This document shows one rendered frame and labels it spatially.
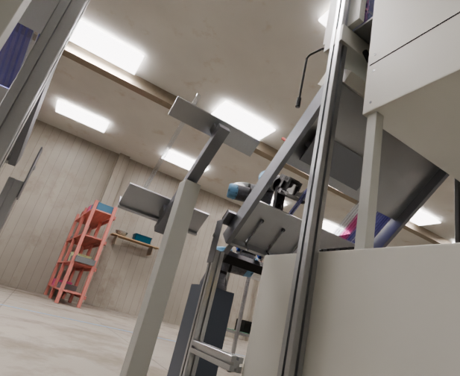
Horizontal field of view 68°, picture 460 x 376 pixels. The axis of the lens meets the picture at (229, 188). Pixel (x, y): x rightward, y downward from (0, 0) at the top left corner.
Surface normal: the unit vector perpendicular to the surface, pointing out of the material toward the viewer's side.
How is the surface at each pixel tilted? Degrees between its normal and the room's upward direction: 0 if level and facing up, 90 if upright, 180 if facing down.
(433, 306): 90
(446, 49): 90
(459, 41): 90
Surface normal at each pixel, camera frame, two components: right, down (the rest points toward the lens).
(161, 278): 0.51, -0.20
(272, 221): 0.21, 0.47
